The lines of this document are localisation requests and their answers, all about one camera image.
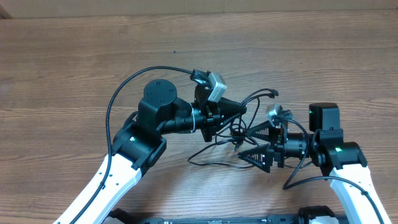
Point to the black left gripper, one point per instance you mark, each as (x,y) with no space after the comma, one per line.
(215,114)

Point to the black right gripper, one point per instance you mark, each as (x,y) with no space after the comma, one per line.
(277,147)

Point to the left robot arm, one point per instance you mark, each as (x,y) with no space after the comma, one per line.
(140,142)

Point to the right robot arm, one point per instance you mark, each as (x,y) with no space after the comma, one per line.
(342,163)

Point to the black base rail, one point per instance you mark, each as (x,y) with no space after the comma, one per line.
(313,214)

